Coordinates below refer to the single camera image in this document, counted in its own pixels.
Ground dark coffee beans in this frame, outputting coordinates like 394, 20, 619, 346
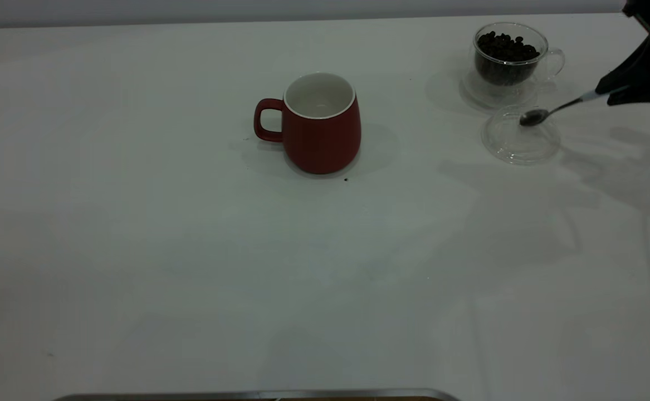
475, 31, 541, 87

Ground double-wall glass cup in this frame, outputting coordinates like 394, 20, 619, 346
460, 22, 566, 109

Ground metal spoon with pale handle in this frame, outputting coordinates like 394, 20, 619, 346
519, 85, 631, 128

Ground red ceramic mug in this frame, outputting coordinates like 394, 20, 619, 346
253, 72, 362, 175

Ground clear glass saucer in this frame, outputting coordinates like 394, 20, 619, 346
481, 103, 560, 165

